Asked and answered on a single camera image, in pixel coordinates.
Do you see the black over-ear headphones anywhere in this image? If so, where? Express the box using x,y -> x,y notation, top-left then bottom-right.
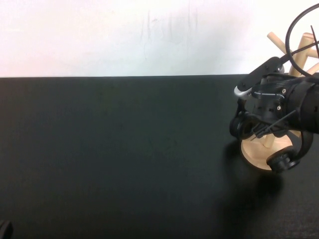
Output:
229,98 -> 316,174

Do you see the wooden peg headphone stand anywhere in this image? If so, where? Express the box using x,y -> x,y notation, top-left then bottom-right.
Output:
240,32 -> 319,171

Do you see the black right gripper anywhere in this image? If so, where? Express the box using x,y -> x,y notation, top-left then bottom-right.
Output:
251,77 -> 294,140

